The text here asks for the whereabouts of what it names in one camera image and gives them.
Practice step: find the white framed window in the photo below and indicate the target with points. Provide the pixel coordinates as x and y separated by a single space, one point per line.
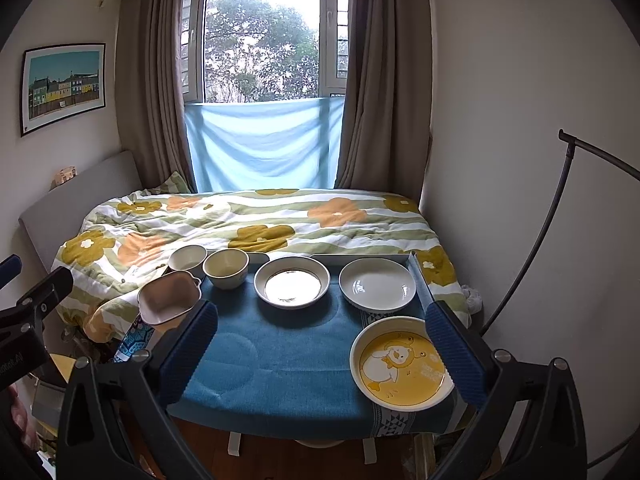
243 51

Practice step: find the pink heart-shaped bowl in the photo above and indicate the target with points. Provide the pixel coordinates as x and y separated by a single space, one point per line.
166 298

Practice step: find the light blue window cloth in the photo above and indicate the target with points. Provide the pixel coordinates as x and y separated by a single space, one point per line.
279 144

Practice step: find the framed harbour picture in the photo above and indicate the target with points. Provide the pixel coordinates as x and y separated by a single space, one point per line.
60 82

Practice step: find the brown curtain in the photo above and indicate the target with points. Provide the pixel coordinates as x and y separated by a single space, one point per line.
386 133
148 97

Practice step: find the floral striped duvet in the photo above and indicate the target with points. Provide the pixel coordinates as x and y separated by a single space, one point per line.
127 241

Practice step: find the small ornament on headboard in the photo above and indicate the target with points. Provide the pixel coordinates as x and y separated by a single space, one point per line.
62 176

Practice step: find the left brown curtain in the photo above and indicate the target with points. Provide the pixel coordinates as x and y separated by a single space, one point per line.
148 97

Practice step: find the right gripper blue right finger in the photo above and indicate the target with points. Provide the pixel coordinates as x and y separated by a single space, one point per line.
457 347

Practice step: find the plain white plate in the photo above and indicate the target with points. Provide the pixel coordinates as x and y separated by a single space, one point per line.
377 285

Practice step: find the grey bed headboard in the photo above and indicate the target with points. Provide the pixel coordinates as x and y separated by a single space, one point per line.
58 216

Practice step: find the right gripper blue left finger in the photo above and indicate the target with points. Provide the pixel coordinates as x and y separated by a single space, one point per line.
180 350

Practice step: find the cream bowl with dots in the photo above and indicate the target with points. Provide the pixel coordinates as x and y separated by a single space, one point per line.
227 268

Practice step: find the yellow duck plate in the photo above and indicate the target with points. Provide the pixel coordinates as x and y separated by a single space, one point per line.
394 364

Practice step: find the green striped pillow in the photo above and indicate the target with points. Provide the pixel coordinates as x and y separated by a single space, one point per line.
175 184

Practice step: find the teal patterned tablecloth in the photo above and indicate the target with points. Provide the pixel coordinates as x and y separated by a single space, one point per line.
280 354

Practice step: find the right brown curtain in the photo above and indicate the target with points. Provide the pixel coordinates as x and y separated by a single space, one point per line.
386 133

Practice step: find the cream duck shallow dish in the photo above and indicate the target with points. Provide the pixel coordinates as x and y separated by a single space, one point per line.
292 283

